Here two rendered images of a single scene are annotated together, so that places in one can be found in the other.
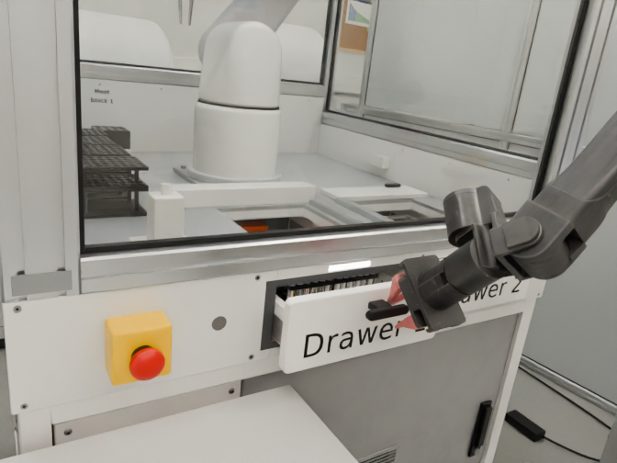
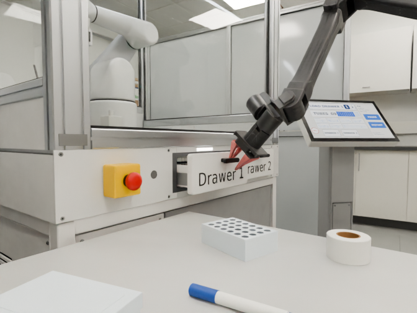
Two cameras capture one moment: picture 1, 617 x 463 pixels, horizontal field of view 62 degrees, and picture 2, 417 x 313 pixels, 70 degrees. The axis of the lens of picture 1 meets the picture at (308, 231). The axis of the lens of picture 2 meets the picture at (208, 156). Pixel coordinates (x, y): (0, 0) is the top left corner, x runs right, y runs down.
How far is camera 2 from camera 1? 0.38 m
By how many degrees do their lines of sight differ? 24
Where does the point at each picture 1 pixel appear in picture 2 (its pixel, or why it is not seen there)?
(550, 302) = not seen: hidden behind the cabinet
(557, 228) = (300, 92)
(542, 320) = not seen: hidden behind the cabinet
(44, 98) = (76, 40)
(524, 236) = (289, 97)
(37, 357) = (69, 186)
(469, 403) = not seen: hidden behind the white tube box
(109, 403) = (104, 221)
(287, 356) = (192, 184)
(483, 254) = (272, 113)
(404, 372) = (232, 214)
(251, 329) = (167, 179)
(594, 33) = (273, 54)
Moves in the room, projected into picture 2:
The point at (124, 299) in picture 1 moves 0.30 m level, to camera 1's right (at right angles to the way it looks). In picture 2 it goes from (111, 155) to (233, 153)
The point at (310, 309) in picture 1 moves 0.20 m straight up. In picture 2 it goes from (199, 158) to (199, 84)
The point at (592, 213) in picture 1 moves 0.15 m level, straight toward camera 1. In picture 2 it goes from (309, 87) to (319, 76)
